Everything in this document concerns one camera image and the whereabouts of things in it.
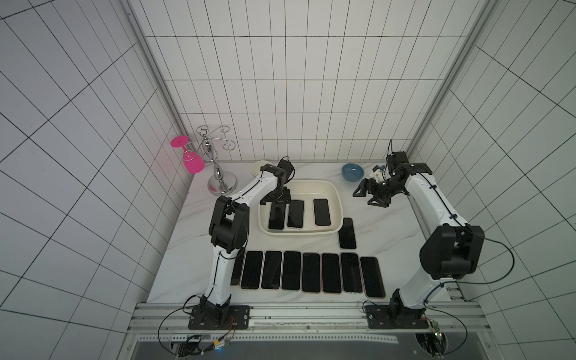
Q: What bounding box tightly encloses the white ceramic bowl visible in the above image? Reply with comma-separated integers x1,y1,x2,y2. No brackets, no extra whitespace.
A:
250,160,272,177

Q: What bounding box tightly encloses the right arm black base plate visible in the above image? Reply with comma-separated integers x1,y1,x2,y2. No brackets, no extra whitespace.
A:
363,304,429,330

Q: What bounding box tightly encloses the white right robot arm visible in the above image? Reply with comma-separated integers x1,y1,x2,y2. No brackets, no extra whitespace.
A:
352,151,485,323

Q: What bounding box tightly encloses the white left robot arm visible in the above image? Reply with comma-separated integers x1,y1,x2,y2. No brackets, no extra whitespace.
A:
199,156,296,322

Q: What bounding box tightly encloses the chrome wine glass rack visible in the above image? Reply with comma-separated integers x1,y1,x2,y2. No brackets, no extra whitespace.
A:
190,124,238,197

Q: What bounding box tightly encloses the pink plastic wine glass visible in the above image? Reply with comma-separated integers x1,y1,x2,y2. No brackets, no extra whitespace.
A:
170,135,206,175

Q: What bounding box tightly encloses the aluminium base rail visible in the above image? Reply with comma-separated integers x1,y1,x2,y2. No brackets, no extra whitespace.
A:
127,301,490,344

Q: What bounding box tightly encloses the blue ceramic bowl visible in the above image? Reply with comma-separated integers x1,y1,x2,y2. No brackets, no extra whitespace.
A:
341,163,365,182

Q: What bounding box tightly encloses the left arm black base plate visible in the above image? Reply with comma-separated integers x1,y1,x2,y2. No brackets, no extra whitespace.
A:
187,304,251,330

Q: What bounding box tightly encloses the black phone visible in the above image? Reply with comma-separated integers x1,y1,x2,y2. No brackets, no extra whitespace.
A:
321,253,342,294
281,251,302,291
240,250,264,290
261,250,283,290
340,252,363,293
360,256,386,299

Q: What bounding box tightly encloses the phone with pink case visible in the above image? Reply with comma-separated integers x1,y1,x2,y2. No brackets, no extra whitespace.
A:
301,253,321,293

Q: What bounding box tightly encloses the white plastic storage box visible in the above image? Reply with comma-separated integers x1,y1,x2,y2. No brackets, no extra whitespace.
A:
258,179,344,236

